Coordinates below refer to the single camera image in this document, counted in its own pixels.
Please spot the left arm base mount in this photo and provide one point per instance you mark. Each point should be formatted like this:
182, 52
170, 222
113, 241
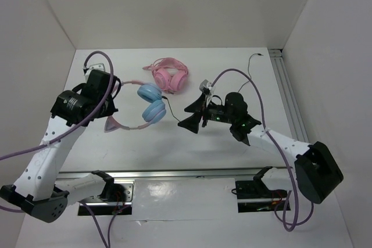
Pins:
120, 200

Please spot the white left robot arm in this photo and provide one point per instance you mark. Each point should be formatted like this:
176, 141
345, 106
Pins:
37, 192

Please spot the aluminium right side rail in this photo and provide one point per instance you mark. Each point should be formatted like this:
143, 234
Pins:
291, 107

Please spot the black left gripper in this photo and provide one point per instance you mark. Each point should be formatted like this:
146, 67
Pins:
111, 108

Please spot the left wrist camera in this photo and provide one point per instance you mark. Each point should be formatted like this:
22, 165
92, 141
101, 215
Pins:
96, 66

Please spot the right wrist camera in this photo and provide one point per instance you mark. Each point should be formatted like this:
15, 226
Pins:
207, 89

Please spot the aluminium front rail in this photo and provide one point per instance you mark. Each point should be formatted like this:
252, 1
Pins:
189, 173

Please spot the aluminium rail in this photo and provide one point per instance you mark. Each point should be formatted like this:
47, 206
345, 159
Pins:
291, 107
189, 173

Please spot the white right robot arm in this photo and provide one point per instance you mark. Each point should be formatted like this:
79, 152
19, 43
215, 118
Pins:
317, 173

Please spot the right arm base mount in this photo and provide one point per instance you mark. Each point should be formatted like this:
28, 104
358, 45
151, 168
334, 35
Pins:
253, 196

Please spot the pink wrapped headphones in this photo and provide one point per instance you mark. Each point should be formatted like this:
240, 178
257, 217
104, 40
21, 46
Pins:
169, 74

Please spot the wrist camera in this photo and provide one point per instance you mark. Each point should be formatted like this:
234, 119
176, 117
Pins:
207, 89
96, 66

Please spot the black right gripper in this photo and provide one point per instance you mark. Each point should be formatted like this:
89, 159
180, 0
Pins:
192, 122

